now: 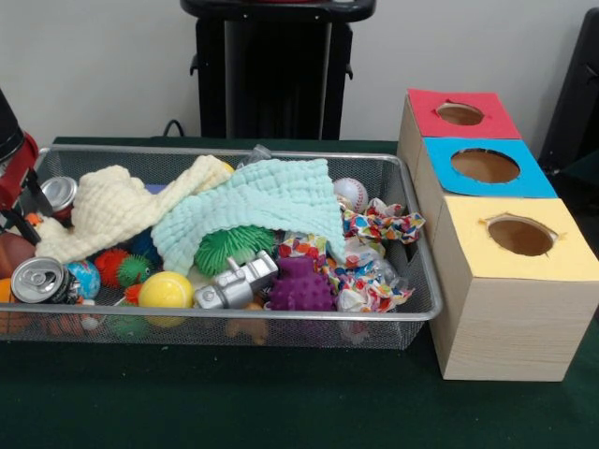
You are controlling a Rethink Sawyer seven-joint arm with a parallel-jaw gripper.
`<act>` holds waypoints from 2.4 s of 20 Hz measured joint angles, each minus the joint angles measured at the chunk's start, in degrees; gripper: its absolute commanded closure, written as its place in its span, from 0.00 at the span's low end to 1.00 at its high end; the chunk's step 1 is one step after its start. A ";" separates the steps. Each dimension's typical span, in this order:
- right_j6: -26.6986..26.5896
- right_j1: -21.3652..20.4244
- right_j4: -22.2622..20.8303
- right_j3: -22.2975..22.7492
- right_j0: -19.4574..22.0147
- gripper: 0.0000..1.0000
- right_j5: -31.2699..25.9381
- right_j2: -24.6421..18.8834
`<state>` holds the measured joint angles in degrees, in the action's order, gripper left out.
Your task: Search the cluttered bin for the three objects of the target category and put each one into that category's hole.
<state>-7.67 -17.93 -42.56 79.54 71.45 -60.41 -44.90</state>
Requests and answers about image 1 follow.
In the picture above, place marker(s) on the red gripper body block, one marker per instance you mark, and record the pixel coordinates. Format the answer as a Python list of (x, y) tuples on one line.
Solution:
[(18, 173)]

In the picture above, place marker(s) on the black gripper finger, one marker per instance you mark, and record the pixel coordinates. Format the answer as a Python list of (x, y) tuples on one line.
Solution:
[(39, 194), (21, 224)]

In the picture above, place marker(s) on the cream waffle cloth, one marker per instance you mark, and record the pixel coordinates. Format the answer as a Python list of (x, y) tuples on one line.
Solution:
[(112, 210)]

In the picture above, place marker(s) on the shallow clear mesh bin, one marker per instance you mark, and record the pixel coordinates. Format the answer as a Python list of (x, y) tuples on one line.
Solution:
[(384, 327)]

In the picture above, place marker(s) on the wooden box with three holes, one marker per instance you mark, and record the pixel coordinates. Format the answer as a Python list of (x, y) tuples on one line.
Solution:
[(510, 318)]

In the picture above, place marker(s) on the silver drink can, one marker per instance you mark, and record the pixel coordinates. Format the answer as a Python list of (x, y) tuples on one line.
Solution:
[(39, 279), (58, 192)]

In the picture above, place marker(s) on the blue globe ball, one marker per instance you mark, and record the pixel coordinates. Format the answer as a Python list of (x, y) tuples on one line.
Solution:
[(84, 279)]

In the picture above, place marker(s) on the yellow ball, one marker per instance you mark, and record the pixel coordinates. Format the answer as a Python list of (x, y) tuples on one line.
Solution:
[(166, 291)]

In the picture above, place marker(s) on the green spiky ball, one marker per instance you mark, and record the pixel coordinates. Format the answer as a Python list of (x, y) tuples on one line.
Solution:
[(224, 250)]

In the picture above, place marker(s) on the mint waffle cloth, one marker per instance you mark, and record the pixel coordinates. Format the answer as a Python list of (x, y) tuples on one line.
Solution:
[(262, 196)]

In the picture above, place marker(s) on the dark green tablecloth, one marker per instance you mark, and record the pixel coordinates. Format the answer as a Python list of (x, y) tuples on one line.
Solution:
[(234, 397)]

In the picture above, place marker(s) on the purple spiky ball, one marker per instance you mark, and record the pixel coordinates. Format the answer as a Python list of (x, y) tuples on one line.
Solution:
[(302, 287)]

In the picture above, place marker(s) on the white baseball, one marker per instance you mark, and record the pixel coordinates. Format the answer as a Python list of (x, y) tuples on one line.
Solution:
[(351, 194)]

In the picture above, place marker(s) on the colourful confetti print packet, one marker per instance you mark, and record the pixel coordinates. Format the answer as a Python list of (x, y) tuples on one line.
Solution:
[(374, 224)]

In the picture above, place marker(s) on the black upright panel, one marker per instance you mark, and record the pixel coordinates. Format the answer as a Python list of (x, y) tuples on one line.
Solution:
[(575, 84)]

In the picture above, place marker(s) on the silver toy camera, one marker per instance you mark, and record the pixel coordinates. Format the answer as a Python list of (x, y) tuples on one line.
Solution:
[(238, 280)]

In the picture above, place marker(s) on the black pedestal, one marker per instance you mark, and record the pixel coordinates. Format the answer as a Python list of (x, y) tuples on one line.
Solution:
[(276, 75)]

